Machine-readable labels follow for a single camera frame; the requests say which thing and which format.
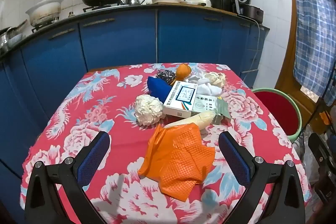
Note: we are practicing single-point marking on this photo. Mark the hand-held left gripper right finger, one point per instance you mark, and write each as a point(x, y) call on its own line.
point(235, 158)

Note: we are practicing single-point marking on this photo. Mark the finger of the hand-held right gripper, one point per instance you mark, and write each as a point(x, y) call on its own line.
point(320, 163)

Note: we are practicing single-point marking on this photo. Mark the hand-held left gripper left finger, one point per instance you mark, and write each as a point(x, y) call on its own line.
point(97, 158)

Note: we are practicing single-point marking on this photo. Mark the pale corn cob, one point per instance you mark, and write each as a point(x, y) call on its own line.
point(199, 119)

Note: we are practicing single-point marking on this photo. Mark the orange mesh bag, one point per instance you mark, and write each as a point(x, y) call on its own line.
point(178, 161)

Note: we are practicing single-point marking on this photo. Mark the white and green packet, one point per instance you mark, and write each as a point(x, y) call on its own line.
point(210, 107)

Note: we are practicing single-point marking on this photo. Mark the red bin with green rim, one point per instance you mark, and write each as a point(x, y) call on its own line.
point(278, 111)

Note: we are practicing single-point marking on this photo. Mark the white paper ball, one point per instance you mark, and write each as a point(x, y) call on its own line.
point(148, 109)

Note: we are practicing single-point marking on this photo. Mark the white plastic bag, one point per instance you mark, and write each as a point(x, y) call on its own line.
point(207, 88)

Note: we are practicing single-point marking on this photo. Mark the white medicine box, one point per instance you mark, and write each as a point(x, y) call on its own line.
point(181, 98)

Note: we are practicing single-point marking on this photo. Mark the cream paper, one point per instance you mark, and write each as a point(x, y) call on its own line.
point(216, 78)

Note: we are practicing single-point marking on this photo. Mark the blue knitted scrubber cloth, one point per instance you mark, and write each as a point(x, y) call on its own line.
point(156, 87)

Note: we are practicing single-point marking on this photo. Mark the steel wool scrubber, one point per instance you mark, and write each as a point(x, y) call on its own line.
point(166, 75)

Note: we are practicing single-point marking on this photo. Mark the small orange item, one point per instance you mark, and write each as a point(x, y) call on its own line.
point(325, 118)

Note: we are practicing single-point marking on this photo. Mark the red floral tablecloth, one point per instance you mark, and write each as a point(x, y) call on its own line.
point(78, 113)

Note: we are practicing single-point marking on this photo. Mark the wooden table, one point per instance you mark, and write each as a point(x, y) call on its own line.
point(94, 70)

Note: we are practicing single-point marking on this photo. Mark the wooden door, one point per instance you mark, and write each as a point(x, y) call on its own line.
point(286, 77)

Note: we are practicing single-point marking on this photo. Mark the blue kitchen cabinet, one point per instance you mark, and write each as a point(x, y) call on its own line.
point(118, 40)

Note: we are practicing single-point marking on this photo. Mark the blue plaid curtain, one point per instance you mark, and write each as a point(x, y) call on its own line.
point(312, 29)

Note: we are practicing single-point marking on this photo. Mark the dark rice cooker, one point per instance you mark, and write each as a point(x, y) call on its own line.
point(252, 14)

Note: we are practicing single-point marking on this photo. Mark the metal bowl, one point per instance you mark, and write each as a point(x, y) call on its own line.
point(4, 43)

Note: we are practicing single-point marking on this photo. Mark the gas stove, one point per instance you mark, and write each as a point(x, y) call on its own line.
point(102, 7)

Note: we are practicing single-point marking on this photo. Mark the white cooking pot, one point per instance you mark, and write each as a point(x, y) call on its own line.
point(43, 12)

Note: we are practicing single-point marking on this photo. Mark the white plates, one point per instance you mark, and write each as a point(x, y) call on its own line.
point(199, 1)

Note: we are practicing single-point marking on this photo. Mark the wooden cutting board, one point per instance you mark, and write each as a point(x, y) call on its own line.
point(157, 3)

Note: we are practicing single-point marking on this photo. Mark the white enamel basin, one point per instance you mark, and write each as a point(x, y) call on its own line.
point(165, 0)

